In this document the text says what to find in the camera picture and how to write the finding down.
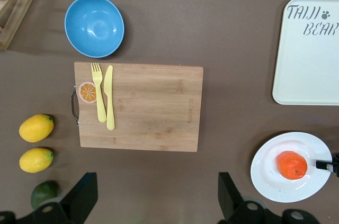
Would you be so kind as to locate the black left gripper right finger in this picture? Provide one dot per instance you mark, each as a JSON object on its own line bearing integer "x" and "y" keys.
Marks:
{"x": 229, "y": 200}

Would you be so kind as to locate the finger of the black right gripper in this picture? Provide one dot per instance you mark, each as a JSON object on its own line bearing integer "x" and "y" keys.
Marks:
{"x": 323, "y": 164}

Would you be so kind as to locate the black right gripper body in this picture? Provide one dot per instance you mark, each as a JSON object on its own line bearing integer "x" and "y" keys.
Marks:
{"x": 337, "y": 164}

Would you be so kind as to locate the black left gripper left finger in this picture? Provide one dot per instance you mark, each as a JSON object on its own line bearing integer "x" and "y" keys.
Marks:
{"x": 79, "y": 200}

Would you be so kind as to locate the orange tomato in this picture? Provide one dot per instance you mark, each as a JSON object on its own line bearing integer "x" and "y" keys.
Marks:
{"x": 291, "y": 165}

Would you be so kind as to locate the white round plate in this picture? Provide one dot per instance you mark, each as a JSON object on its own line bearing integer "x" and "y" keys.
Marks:
{"x": 267, "y": 181}

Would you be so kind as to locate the dark green lime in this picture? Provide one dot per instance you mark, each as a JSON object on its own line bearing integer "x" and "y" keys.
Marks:
{"x": 42, "y": 192}

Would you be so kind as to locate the yellow lemon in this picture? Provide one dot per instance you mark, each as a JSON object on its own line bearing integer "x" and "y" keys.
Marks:
{"x": 35, "y": 128}
{"x": 35, "y": 160}

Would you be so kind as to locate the yellow plastic fork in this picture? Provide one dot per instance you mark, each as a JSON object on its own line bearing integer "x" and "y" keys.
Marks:
{"x": 100, "y": 102}

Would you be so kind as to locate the yellow plastic knife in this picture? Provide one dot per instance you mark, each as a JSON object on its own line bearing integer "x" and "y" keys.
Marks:
{"x": 110, "y": 102}

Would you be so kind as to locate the cream bear print tray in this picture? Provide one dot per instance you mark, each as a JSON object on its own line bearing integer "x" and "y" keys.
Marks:
{"x": 307, "y": 62}

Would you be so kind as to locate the orange slice piece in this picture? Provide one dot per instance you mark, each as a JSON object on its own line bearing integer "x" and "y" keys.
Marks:
{"x": 86, "y": 92}

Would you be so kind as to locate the wooden cutting board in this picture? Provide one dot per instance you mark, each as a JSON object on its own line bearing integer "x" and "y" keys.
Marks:
{"x": 153, "y": 107}

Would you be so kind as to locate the blue bowl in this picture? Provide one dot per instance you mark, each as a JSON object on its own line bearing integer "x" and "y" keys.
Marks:
{"x": 94, "y": 26}

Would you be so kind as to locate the wooden mug rack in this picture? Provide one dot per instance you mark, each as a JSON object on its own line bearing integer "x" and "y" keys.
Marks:
{"x": 18, "y": 4}

